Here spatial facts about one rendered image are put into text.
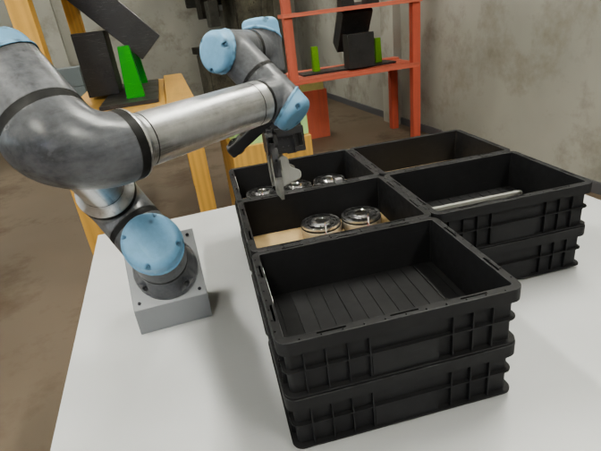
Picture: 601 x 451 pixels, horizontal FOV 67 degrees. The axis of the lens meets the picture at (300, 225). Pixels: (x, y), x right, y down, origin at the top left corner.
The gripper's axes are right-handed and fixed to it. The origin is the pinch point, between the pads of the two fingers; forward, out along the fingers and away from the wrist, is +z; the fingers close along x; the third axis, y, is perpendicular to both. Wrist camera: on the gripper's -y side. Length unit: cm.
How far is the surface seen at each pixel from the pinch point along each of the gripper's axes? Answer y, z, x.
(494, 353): 26, 24, -40
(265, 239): -3.3, 15.3, 14.5
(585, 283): 67, 32, -15
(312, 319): -0.1, 20.2, -22.8
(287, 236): 2.5, 15.5, 13.4
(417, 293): 21.6, 20.1, -22.2
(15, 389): -117, 89, 96
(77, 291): -107, 79, 175
